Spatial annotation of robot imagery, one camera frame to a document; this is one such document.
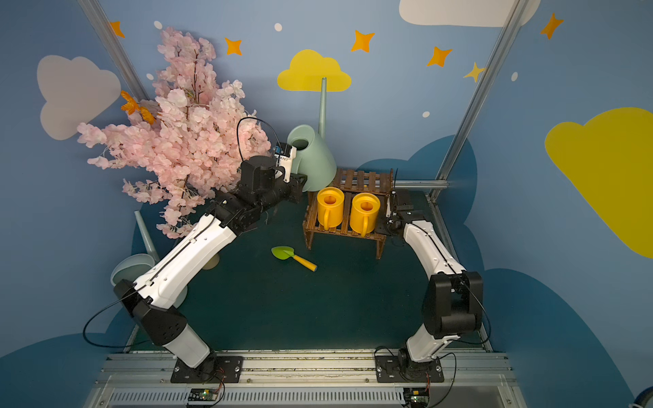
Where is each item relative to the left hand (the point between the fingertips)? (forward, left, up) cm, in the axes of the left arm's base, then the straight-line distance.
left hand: (301, 171), depth 70 cm
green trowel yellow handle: (-3, +10, -39) cm, 40 cm away
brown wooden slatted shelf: (+13, -20, -14) cm, 28 cm away
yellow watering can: (0, -8, -15) cm, 17 cm away
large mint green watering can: (-21, +50, -20) cm, 57 cm away
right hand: (+2, -28, -25) cm, 38 cm away
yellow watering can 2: (-1, -19, -16) cm, 25 cm away
